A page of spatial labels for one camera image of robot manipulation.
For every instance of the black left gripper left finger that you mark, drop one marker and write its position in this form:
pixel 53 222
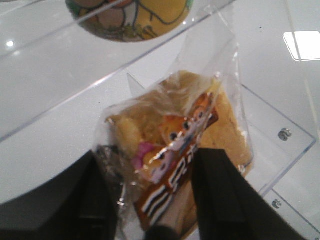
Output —
pixel 79 203

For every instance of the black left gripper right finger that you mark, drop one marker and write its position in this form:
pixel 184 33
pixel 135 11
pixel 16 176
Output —
pixel 228 208

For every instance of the green cartoon snack canister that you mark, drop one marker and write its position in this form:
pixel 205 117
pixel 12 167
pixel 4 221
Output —
pixel 129 20

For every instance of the bread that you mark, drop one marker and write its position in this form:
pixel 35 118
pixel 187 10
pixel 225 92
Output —
pixel 145 146

